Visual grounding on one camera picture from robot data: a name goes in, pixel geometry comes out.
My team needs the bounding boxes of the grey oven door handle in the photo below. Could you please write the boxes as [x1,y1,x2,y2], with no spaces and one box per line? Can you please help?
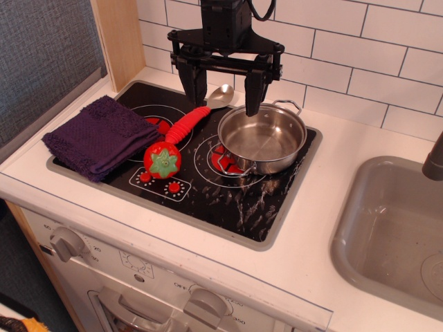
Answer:
[98,288,172,331]

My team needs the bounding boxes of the purple folded towel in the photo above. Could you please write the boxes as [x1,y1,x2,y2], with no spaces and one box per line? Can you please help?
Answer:
[42,95,161,183]

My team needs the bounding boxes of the wooden side post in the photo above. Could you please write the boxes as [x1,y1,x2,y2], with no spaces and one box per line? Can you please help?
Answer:
[90,0,145,93]

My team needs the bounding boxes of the grey oven temperature knob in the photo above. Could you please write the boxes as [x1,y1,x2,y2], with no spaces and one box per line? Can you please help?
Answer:
[183,288,228,329]

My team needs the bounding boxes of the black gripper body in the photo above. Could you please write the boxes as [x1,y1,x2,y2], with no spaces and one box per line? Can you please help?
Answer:
[168,1,284,80]

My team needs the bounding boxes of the grey timer knob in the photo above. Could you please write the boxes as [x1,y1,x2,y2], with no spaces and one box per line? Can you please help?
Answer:
[50,227,85,262]

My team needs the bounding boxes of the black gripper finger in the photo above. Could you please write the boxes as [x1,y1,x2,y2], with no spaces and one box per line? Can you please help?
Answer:
[244,70,273,116]
[177,62,207,107]

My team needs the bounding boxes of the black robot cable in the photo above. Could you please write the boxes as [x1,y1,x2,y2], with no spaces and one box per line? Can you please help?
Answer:
[246,0,278,21]

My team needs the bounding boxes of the grey faucet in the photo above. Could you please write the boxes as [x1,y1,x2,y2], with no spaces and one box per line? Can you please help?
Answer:
[422,132,443,181]

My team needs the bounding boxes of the stainless steel pan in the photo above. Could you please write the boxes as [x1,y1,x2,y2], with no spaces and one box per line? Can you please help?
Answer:
[217,100,307,176]

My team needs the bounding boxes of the black toy stovetop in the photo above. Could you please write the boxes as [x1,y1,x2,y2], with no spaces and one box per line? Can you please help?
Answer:
[46,80,323,252]

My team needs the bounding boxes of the grey sink basin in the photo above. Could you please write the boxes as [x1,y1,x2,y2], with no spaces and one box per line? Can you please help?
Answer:
[331,156,442,320]

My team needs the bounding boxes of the red handled metal spoon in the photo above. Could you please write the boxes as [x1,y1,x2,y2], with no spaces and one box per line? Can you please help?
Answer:
[165,84,234,145]

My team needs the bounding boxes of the red toy tomato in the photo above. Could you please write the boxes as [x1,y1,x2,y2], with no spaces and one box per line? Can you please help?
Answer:
[143,142,181,179]

